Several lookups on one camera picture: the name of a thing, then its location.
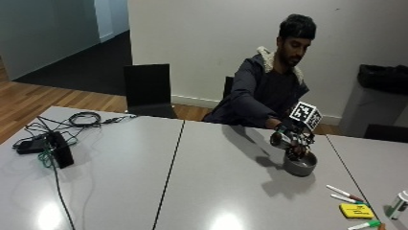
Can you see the grey bowl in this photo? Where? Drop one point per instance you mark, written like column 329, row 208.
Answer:
column 299, row 165

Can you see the white cube of black markers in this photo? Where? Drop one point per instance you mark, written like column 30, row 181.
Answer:
column 305, row 115

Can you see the white marker with red cap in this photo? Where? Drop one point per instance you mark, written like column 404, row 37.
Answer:
column 343, row 192

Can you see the white marker with green cap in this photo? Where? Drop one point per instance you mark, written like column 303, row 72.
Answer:
column 345, row 199
column 364, row 225

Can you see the person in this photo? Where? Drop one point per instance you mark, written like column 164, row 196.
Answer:
column 263, row 92

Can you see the dark chair back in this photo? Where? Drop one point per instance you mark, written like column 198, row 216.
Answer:
column 387, row 132

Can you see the yellow sponge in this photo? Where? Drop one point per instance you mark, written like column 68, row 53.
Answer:
column 357, row 211

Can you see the grey bin with black bag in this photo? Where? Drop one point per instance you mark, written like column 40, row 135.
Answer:
column 376, row 99

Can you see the black chair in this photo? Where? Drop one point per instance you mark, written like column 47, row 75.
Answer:
column 148, row 91
column 228, row 86

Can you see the black box device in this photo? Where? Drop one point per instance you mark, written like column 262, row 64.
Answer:
column 60, row 149

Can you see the flat black device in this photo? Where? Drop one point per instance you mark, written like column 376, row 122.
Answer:
column 30, row 146

